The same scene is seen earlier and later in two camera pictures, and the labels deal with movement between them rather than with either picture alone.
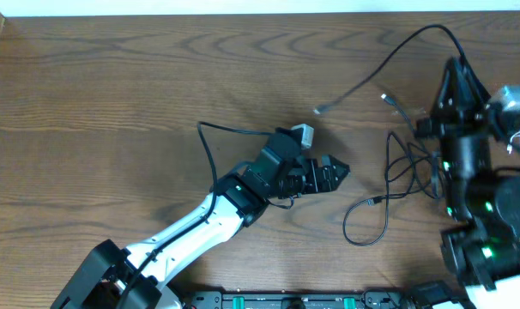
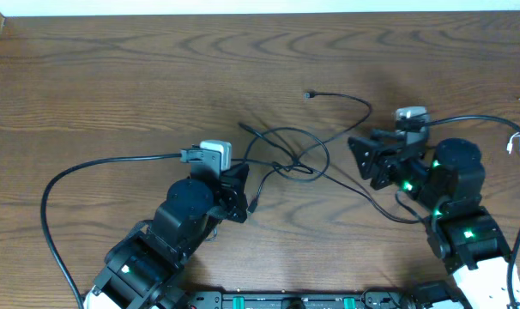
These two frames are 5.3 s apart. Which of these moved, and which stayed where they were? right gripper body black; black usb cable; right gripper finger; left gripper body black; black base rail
Moved: right gripper finger; black usb cable; right gripper body black; left gripper body black
Stayed: black base rail
